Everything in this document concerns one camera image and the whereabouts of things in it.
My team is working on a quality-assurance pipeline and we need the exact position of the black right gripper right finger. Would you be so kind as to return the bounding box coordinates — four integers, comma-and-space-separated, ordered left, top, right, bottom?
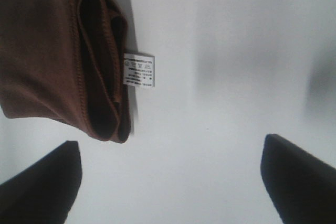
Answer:
260, 134, 335, 223

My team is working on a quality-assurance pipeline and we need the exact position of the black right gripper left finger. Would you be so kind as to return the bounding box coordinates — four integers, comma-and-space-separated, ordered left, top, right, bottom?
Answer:
1, 141, 82, 223

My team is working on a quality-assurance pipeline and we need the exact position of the brown towel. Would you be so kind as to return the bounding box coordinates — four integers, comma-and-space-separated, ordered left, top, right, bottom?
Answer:
1, 0, 131, 143

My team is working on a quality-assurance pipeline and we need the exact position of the white towel care label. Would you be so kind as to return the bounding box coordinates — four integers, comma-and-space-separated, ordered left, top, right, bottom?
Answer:
123, 53, 155, 89

